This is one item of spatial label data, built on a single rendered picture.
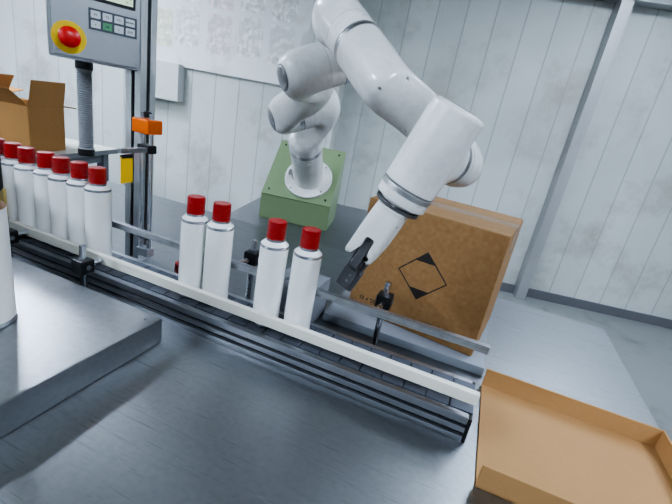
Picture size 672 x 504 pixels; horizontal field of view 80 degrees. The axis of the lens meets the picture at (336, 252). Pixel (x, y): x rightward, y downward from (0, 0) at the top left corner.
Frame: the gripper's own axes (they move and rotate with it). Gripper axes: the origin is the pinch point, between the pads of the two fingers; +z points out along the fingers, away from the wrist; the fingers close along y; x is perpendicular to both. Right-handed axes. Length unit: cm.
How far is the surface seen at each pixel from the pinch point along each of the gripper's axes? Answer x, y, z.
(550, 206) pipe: 74, -309, -9
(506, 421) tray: 36.2, -4.0, 6.7
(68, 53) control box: -72, -2, -3
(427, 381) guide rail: 20.1, 4.2, 4.9
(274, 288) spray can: -10.1, 1.9, 9.9
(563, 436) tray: 45.1, -5.8, 3.4
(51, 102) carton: -199, -100, 70
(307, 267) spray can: -6.8, 1.9, 2.4
